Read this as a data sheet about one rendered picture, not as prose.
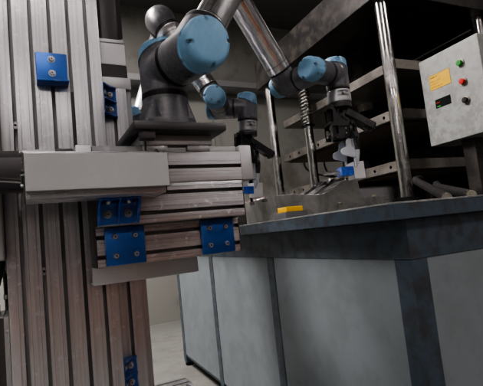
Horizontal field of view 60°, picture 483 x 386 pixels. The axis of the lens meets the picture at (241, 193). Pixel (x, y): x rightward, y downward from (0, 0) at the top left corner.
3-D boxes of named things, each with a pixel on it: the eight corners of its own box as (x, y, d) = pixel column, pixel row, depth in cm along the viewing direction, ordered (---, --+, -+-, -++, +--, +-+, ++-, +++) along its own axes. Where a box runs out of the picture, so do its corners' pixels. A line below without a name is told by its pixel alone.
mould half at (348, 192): (277, 220, 148) (273, 182, 150) (247, 225, 172) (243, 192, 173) (386, 210, 169) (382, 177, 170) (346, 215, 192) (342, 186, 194)
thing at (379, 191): (358, 218, 230) (354, 186, 232) (329, 221, 255) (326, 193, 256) (425, 211, 251) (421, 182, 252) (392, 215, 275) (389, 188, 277)
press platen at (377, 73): (395, 67, 205) (393, 57, 206) (284, 128, 305) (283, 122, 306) (491, 76, 234) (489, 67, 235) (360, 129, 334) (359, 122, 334)
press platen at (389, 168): (405, 168, 199) (403, 158, 200) (287, 197, 299) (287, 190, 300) (507, 165, 230) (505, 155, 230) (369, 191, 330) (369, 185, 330)
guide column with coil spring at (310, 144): (325, 278, 255) (300, 71, 268) (320, 277, 260) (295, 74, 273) (333, 276, 257) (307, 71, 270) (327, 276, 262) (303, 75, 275)
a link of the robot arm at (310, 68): (289, 87, 133) (311, 93, 140) (317, 75, 125) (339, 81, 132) (286, 63, 134) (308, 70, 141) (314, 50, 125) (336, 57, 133)
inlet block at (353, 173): (326, 181, 131) (324, 164, 132) (320, 183, 136) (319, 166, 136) (366, 177, 133) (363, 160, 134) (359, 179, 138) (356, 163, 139)
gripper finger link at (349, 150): (342, 168, 132) (336, 142, 135) (359, 167, 133) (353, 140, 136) (345, 164, 129) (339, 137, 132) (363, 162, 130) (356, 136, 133)
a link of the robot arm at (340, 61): (316, 61, 139) (331, 66, 144) (320, 93, 138) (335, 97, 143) (336, 52, 133) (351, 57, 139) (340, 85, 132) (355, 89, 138)
